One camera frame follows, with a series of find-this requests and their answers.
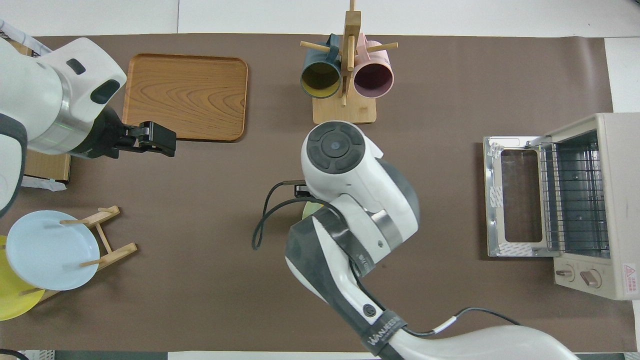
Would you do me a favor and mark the beige toaster oven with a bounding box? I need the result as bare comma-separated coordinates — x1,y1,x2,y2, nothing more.
483,112,640,301

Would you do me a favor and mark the white crumpled sheet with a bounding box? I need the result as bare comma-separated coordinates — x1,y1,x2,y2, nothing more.
20,175,67,192

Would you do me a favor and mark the white checked cloth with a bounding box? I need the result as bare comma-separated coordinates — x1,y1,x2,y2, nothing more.
0,19,51,57

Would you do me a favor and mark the brown table mat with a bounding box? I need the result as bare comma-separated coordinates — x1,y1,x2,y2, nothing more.
0,34,637,352

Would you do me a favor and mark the light blue plate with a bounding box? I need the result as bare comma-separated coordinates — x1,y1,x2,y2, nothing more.
5,210,101,291

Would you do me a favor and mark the wooden mug tree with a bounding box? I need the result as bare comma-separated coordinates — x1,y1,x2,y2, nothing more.
300,0,399,126

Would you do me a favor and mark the wooden tray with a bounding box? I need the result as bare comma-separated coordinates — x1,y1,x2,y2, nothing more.
122,53,249,142

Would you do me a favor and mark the pink mug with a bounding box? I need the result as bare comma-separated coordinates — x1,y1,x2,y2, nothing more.
353,33,395,99

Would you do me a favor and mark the dark blue mug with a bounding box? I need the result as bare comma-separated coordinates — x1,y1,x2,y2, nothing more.
300,34,342,100

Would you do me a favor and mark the metal oven rack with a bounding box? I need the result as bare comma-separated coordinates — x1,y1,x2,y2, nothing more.
539,141,611,253

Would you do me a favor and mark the wooden plate rack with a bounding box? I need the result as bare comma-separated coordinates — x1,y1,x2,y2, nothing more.
20,205,138,303

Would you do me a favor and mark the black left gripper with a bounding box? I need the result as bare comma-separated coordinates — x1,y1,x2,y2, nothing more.
75,106,177,160

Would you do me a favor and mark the yellow plate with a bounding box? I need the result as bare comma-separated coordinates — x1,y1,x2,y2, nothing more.
0,235,46,322

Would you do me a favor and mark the glass oven door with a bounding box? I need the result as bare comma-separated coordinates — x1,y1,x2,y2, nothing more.
483,136,561,258

